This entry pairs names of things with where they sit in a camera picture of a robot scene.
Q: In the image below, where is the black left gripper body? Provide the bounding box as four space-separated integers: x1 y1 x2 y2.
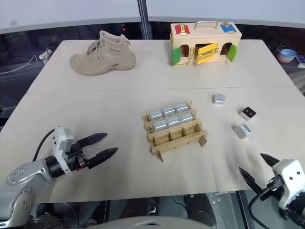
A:
63 140 92 171

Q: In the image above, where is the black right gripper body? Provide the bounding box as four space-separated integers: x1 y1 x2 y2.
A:
266 177 284 194

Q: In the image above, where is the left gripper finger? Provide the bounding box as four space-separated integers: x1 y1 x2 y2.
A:
76 133 108 148
88 147 119 169

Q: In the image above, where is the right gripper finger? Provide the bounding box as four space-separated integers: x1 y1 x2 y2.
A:
239 167 264 196
260 153 280 167

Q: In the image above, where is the wooden slotted tray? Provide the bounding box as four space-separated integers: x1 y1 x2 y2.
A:
142 100 208 163

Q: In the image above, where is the small blue white box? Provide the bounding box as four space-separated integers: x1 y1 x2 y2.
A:
295 55 305 69

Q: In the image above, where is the yellow wooden door with slot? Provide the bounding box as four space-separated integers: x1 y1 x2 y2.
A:
195 42 219 65

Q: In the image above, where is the wooden lock box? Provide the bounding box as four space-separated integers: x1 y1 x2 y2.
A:
169 21 243 66

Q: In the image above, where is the beige hiking boot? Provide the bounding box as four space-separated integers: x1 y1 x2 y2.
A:
69 30 137 76

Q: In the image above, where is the small white device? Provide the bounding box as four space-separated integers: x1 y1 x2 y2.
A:
38 47 54 64

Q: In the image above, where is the pink bowl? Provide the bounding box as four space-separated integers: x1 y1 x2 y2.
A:
277 53 296 64

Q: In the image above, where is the blue bowl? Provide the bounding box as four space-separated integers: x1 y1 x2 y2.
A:
279 48 298 60

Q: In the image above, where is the grey window pillar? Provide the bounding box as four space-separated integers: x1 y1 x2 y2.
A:
136 0 153 40

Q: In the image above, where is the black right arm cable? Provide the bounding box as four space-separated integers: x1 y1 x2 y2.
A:
247 177 286 229

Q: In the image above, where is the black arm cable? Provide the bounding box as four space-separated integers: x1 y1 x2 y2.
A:
247 177 286 229
32 128 56 162

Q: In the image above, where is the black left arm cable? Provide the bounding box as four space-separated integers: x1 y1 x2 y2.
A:
32 128 56 162

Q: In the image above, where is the black and white cube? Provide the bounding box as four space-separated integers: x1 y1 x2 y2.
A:
239 106 257 121

